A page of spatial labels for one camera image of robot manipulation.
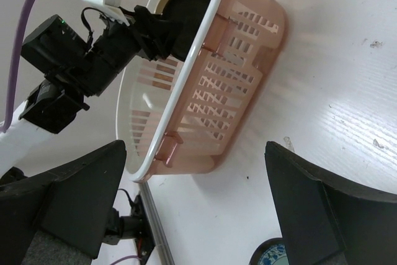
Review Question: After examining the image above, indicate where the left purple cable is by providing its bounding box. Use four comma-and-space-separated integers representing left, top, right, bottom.
0, 0, 75, 134

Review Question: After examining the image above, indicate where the blue white patterned plate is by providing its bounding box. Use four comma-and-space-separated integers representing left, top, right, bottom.
249, 238, 289, 265

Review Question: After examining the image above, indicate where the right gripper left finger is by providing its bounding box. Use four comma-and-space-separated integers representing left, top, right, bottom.
1, 140, 127, 264

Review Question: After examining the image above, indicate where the white pink dish rack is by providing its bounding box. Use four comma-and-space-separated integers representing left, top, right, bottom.
116, 0, 288, 182

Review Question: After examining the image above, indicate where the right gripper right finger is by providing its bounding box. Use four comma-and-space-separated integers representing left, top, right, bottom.
264, 141, 396, 264

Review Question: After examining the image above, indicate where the black plate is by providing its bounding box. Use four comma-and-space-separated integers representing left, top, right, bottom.
162, 0, 211, 61

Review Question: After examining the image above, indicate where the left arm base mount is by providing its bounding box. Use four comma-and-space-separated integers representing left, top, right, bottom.
102, 189, 156, 264

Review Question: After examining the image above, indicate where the aluminium rail frame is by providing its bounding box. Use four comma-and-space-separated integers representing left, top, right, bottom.
140, 182, 175, 265

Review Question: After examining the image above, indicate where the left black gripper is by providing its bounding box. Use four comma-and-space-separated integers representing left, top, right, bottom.
20, 5, 177, 133

